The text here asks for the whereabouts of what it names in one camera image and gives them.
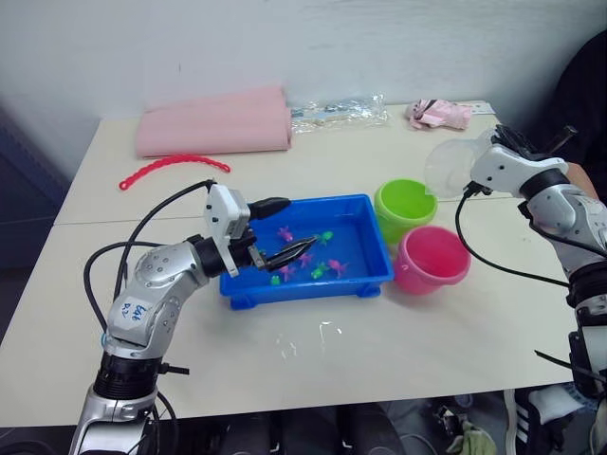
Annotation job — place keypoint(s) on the white paper card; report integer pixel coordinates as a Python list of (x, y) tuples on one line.
[(483, 108)]

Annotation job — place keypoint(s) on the black angular object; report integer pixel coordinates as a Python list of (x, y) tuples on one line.
[(564, 136)]

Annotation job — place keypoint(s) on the person's bare forearm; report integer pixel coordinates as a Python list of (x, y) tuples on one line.
[(585, 180)]

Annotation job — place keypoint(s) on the pink toy fish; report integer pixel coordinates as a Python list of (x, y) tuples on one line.
[(285, 233), (306, 259), (287, 272), (337, 266)]

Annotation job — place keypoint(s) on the green plastic bucket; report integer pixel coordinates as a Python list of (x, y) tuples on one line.
[(386, 213)]

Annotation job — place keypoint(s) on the pink crumpled package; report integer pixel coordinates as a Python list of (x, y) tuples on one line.
[(438, 114)]

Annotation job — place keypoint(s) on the green crumpled cloth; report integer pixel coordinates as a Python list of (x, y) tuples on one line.
[(474, 440)]

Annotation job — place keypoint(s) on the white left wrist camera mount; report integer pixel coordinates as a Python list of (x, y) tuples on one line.
[(220, 213)]

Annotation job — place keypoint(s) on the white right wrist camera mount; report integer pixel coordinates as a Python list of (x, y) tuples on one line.
[(502, 168)]

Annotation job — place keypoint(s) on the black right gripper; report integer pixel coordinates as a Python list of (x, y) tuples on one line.
[(527, 146)]

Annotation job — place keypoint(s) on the black white striped shoe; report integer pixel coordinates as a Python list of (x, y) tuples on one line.
[(526, 419)]

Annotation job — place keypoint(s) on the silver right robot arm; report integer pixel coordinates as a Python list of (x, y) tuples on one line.
[(576, 218)]

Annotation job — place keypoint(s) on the pink plastic bucket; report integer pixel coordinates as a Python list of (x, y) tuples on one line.
[(422, 279)]

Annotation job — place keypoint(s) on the person in black clothing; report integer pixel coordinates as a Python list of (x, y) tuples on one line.
[(585, 95)]

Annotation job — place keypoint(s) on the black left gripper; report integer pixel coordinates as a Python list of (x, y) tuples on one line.
[(244, 249)]

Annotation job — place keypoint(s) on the clear plastic bag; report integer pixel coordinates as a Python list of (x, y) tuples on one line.
[(339, 114)]

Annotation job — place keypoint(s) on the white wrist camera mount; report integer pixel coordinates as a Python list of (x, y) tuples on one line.
[(220, 213), (502, 168)]

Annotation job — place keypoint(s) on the red wavy plastic strip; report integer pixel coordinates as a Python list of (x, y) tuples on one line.
[(175, 162)]

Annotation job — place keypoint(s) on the pink folded cloth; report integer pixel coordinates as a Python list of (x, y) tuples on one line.
[(213, 123)]

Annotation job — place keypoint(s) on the blue plastic tub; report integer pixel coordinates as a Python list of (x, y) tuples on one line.
[(360, 213)]

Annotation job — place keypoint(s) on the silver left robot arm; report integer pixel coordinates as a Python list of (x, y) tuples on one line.
[(156, 279)]

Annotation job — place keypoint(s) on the clear plastic cup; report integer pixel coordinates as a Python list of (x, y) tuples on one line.
[(446, 166)]

